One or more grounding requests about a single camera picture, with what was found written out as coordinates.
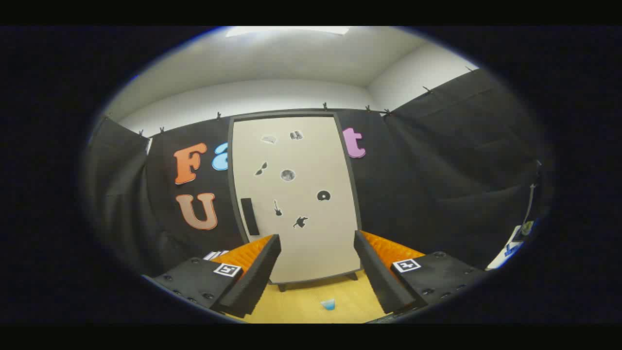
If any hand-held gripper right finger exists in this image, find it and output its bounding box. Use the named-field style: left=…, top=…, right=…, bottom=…
left=353, top=230, right=486, bottom=315

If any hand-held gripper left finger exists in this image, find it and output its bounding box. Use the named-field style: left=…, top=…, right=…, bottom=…
left=152, top=234, right=282, bottom=319

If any white cabinet door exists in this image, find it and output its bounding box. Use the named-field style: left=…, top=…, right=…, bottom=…
left=231, top=116, right=361, bottom=284

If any black door handle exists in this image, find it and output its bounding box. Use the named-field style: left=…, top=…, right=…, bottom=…
left=241, top=198, right=259, bottom=236

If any black backdrop cloth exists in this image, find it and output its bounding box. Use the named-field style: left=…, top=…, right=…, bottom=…
left=85, top=68, right=552, bottom=278

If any grey cabinet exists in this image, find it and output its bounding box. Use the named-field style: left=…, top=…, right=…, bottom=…
left=227, top=111, right=365, bottom=292

